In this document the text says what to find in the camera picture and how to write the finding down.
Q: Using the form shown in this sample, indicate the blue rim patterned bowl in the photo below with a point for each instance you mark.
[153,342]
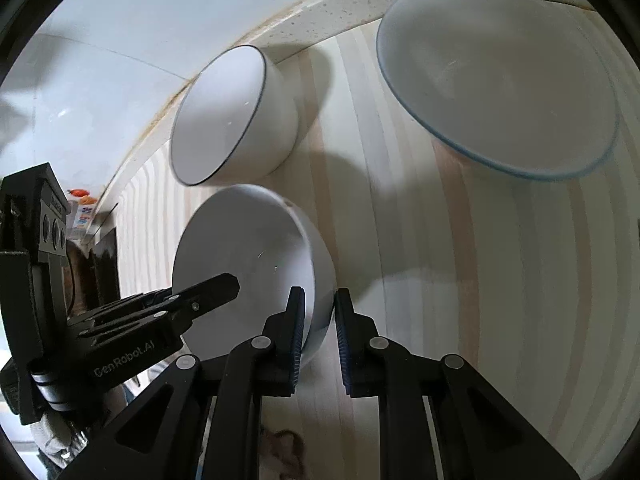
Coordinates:
[490,75]

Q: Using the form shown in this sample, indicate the plain white bowl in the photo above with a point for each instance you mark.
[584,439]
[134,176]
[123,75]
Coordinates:
[250,240]

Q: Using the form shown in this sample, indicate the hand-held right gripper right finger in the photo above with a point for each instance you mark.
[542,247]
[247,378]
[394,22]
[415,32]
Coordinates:
[342,325]

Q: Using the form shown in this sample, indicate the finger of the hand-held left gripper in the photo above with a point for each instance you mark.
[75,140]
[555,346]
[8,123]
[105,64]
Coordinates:
[200,297]

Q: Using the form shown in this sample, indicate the colourful wall sticker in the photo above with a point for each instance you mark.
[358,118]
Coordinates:
[81,202]

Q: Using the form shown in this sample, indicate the striped cat print tablecloth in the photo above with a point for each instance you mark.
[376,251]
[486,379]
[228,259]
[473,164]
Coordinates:
[425,260]

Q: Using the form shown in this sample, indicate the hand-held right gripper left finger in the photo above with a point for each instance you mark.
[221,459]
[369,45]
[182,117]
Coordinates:
[297,320]

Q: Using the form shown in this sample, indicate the black glass gas stove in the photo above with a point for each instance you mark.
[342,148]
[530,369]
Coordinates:
[105,265]

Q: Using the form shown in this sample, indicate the dark rim white bowl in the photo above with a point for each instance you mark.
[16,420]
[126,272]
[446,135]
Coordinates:
[220,120]

